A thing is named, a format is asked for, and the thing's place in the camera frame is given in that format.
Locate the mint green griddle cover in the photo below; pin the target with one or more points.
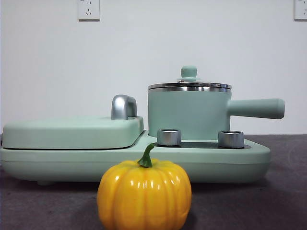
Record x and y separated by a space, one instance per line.
67 131

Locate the yellow pumpkin with green stem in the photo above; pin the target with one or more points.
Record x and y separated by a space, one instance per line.
144 196

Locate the white wall socket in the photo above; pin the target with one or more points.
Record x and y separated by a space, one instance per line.
89 10
301 10

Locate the silver control knob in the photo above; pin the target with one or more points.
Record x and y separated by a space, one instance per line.
231 139
169 137

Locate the glass lid with green knob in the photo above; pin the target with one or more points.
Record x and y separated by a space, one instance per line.
188 72

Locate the mint green cooker base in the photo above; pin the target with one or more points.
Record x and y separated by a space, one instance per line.
72 163

